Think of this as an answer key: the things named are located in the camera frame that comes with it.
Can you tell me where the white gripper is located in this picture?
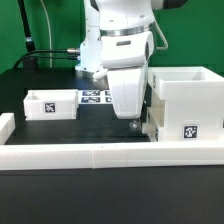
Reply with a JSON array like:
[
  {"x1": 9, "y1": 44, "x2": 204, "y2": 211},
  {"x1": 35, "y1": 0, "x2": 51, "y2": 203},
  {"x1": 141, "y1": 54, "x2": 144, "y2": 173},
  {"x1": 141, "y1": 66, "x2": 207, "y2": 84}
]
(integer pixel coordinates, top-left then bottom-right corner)
[{"x1": 101, "y1": 31, "x2": 154, "y2": 131}]

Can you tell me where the white front drawer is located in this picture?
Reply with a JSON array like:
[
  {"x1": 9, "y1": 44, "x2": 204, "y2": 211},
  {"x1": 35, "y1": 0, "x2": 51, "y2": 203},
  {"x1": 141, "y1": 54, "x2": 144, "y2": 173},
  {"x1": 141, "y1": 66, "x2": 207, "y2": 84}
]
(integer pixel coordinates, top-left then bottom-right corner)
[{"x1": 142, "y1": 107, "x2": 164, "y2": 142}]

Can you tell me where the white drawer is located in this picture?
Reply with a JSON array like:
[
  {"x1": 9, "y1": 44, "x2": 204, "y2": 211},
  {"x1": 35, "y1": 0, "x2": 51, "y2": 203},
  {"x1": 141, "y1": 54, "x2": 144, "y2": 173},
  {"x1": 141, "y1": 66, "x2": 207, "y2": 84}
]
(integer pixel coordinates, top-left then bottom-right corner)
[
  {"x1": 23, "y1": 89, "x2": 79, "y2": 120},
  {"x1": 142, "y1": 107, "x2": 164, "y2": 142}
]

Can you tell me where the white drawer cabinet box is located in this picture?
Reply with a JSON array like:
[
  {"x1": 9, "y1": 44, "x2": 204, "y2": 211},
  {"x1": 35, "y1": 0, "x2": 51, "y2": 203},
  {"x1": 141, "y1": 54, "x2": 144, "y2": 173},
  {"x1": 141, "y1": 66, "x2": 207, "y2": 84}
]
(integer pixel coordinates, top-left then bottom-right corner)
[{"x1": 148, "y1": 67, "x2": 224, "y2": 142}]

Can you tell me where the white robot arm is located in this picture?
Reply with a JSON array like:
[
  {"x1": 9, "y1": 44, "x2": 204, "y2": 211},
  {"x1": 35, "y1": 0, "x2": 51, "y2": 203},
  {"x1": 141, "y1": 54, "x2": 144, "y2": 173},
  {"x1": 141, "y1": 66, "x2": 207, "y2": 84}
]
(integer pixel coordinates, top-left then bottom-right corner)
[{"x1": 76, "y1": 0, "x2": 188, "y2": 130}]

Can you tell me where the white rear drawer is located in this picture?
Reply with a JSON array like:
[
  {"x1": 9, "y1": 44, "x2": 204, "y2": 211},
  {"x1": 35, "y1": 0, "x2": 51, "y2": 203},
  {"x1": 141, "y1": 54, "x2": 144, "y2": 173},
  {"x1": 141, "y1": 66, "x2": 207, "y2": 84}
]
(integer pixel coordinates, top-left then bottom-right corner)
[{"x1": 23, "y1": 89, "x2": 79, "y2": 120}]

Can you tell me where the white marker tag sheet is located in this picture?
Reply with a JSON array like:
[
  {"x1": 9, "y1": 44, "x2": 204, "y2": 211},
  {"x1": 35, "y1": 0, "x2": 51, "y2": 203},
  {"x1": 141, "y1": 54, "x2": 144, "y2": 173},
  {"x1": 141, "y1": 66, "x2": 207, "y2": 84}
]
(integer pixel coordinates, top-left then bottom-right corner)
[{"x1": 78, "y1": 90, "x2": 112, "y2": 104}]

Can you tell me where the black pole stand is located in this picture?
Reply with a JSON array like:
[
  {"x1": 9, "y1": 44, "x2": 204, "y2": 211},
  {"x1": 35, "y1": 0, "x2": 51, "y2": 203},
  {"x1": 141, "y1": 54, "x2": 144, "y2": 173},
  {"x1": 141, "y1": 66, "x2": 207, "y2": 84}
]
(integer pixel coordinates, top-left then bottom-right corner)
[{"x1": 17, "y1": 0, "x2": 38, "y2": 70}]

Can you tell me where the white U-shaped border fence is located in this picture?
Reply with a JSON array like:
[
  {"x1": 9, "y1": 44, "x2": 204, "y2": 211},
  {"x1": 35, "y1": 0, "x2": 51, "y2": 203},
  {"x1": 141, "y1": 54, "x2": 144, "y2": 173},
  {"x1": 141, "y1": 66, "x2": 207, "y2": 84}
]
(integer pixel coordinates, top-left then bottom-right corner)
[{"x1": 0, "y1": 113, "x2": 224, "y2": 170}]

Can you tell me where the black cable with connector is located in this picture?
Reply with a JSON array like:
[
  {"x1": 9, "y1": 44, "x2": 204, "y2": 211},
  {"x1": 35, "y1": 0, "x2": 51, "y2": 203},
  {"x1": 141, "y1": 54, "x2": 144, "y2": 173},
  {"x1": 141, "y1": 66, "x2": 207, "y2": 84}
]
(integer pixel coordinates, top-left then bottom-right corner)
[{"x1": 13, "y1": 47, "x2": 82, "y2": 70}]

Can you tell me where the white thin cable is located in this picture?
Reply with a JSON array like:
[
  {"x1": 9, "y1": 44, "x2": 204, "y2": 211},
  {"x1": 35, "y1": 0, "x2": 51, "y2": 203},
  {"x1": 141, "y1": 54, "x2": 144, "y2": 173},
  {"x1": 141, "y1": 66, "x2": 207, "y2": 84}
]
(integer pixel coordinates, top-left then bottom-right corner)
[{"x1": 39, "y1": 0, "x2": 54, "y2": 69}]

